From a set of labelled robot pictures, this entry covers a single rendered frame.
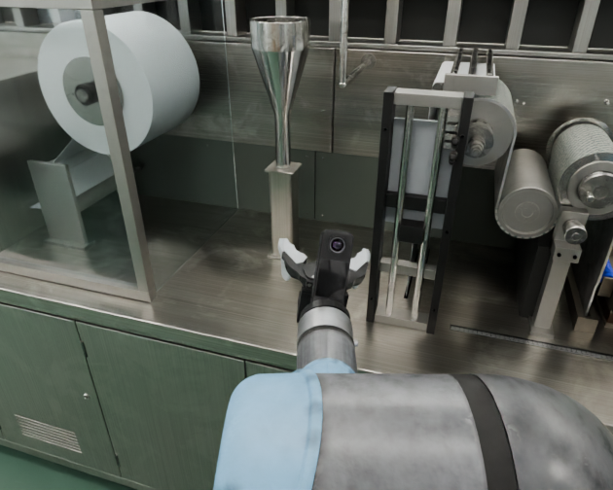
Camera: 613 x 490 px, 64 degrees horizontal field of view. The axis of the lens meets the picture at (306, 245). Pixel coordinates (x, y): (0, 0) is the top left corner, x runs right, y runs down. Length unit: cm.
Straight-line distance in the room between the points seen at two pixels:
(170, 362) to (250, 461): 112
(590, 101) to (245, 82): 93
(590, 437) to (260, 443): 16
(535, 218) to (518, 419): 93
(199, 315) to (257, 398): 98
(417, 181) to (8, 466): 186
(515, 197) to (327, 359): 70
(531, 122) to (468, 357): 64
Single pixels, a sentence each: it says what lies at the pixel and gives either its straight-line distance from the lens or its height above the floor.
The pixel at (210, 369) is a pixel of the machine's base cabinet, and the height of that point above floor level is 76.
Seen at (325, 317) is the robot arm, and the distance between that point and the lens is 65.
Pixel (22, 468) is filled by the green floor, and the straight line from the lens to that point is 229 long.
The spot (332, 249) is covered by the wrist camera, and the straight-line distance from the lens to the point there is 69.
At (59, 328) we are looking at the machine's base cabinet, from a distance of 153.
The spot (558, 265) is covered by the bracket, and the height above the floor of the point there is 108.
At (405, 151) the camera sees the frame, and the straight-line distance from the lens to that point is 100.
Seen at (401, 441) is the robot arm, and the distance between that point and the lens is 25.
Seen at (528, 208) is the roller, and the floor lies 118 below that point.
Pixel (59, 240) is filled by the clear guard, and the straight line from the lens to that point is 140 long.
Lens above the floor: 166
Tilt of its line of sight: 30 degrees down
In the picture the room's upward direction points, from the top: straight up
